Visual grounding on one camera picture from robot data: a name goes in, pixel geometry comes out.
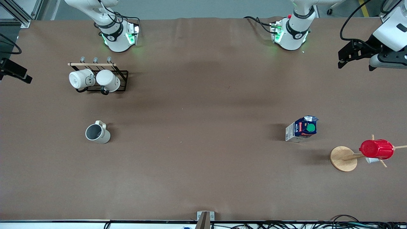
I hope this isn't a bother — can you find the blue and white milk carton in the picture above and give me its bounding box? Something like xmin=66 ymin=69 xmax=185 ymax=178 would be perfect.
xmin=285 ymin=115 xmax=319 ymax=142

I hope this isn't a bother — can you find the cream mug with grey inside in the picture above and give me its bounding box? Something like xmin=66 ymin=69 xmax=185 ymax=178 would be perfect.
xmin=85 ymin=120 xmax=111 ymax=144

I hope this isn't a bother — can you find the red plastic cup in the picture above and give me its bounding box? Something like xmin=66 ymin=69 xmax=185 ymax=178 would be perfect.
xmin=359 ymin=139 xmax=395 ymax=160

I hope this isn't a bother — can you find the white mug with two dots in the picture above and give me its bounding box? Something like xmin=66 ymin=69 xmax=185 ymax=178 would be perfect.
xmin=69 ymin=69 xmax=96 ymax=90

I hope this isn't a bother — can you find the wooden mug tree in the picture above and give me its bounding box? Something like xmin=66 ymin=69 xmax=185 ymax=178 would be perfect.
xmin=330 ymin=135 xmax=407 ymax=172

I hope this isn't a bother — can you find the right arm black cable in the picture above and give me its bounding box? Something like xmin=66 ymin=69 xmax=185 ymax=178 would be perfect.
xmin=0 ymin=33 xmax=22 ymax=54

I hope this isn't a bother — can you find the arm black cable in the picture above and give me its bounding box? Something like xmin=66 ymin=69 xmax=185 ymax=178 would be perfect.
xmin=0 ymin=33 xmax=22 ymax=54
xmin=340 ymin=0 xmax=382 ymax=51

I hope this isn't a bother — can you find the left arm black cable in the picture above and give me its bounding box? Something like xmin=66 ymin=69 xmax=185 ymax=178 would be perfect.
xmin=340 ymin=0 xmax=382 ymax=51

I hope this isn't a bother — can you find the aluminium frame profile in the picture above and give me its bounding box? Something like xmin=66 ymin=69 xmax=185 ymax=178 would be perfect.
xmin=0 ymin=0 xmax=44 ymax=28

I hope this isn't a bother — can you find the black wire mug rack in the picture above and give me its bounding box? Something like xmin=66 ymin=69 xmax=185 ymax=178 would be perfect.
xmin=68 ymin=57 xmax=129 ymax=95

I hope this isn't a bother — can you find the plain white black-handled mug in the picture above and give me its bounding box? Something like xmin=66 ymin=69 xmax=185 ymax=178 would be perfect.
xmin=96 ymin=70 xmax=121 ymax=95

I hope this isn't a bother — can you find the black base cable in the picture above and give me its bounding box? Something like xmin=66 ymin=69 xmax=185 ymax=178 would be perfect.
xmin=243 ymin=15 xmax=277 ymax=35
xmin=95 ymin=0 xmax=141 ymax=32

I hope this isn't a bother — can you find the white edge rail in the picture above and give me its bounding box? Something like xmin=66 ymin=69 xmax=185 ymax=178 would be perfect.
xmin=0 ymin=220 xmax=407 ymax=229

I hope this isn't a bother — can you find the black cable bundle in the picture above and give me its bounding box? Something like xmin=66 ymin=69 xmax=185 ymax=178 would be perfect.
xmin=210 ymin=215 xmax=407 ymax=229

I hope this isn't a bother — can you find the grey metal camera bracket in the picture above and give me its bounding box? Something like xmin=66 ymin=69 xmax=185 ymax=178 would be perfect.
xmin=197 ymin=211 xmax=215 ymax=229

